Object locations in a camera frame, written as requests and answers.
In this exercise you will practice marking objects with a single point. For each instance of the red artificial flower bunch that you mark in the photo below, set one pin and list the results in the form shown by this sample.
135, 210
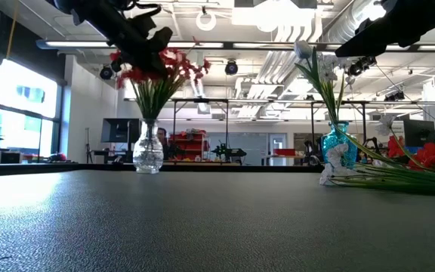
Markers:
432, 153
181, 62
127, 75
198, 68

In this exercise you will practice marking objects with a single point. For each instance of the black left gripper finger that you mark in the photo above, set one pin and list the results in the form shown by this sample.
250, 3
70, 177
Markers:
153, 64

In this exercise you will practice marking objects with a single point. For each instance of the blue glass vase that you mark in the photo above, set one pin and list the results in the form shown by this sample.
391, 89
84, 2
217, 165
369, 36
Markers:
334, 143

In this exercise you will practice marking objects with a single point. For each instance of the black table mat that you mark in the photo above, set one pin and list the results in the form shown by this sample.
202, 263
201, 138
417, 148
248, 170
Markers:
202, 226

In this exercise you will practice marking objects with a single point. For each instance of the clear glass vase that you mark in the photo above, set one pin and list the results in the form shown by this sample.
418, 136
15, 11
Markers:
148, 151

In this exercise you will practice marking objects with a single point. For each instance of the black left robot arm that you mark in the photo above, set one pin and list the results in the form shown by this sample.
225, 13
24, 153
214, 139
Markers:
89, 11

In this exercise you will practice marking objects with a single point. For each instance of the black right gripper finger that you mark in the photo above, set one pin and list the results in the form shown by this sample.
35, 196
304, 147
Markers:
368, 43

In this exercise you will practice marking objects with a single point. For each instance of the black ceiling spotlight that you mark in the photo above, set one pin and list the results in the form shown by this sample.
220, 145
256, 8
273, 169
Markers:
106, 72
231, 68

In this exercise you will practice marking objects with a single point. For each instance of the white artificial tulip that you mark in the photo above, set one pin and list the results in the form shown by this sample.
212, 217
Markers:
302, 49

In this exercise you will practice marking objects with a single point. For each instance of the person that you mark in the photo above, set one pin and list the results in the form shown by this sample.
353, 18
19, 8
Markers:
161, 136

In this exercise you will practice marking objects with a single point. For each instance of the red storage shelf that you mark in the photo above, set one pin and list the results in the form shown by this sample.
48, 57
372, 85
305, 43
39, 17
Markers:
189, 147

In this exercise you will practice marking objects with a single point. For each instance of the silver ventilation duct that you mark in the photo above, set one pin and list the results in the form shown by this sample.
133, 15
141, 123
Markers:
346, 26

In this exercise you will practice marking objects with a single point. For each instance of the black workbench frame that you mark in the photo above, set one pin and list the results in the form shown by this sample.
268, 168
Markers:
202, 100

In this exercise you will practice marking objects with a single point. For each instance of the white artificial flower bunch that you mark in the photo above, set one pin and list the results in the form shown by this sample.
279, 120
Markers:
329, 72
334, 155

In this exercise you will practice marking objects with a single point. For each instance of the black background robot arm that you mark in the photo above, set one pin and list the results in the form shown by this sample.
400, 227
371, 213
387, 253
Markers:
229, 153

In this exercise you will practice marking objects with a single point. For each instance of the thin black tripod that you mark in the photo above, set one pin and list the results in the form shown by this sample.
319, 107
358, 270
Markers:
88, 147

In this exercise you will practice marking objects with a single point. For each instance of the black track light cluster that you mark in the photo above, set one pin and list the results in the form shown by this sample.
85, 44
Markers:
395, 96
361, 65

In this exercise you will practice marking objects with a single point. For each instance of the red bin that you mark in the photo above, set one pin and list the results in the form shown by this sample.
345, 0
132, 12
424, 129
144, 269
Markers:
284, 152

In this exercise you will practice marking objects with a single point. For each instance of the black computer monitor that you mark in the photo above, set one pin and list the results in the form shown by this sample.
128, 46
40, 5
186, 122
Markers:
419, 132
119, 130

